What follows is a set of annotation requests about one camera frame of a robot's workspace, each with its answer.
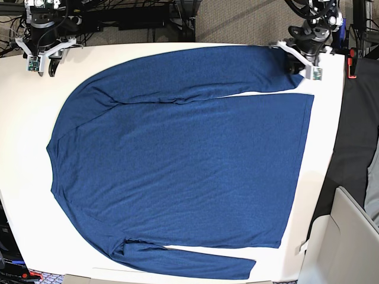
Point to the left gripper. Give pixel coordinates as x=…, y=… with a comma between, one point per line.
x=308, y=41

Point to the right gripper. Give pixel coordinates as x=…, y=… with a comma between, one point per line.
x=42, y=40

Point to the blue long-sleeve T-shirt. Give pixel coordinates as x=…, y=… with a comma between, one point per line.
x=198, y=148

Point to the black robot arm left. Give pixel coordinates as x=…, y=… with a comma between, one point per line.
x=325, y=14

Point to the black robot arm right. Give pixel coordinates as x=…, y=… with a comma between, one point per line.
x=42, y=22

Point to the white power strip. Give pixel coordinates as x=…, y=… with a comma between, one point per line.
x=77, y=20

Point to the red black clamp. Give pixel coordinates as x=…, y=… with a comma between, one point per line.
x=351, y=63

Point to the beige plastic bin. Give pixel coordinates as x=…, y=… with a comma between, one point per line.
x=343, y=246

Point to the black box with labels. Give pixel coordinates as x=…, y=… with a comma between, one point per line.
x=10, y=272

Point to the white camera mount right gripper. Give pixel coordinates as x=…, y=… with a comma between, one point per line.
x=36, y=63

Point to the white camera mount gripper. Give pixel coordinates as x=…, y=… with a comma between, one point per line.
x=36, y=63
x=312, y=69

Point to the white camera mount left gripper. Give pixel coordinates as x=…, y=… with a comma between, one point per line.
x=312, y=69

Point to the blue handled tool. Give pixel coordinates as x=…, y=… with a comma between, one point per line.
x=342, y=32

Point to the red handled tool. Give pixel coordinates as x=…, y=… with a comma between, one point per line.
x=32, y=276

